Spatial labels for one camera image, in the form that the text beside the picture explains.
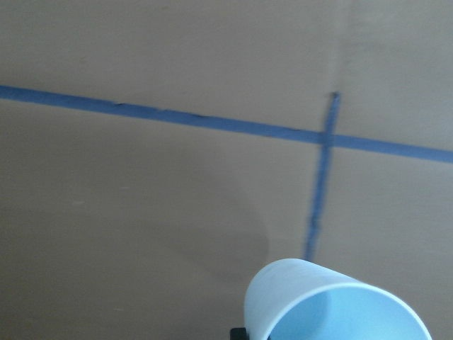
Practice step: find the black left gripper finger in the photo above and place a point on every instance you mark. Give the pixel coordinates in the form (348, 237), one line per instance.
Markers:
(238, 333)

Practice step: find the light blue cup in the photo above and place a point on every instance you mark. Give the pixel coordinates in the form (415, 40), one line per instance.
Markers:
(297, 299)

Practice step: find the blue tape strip lengthwise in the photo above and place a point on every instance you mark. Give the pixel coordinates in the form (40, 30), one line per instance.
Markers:
(322, 171)

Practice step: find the blue tape strip crosswise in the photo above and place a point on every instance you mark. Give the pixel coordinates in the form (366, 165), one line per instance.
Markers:
(227, 124)

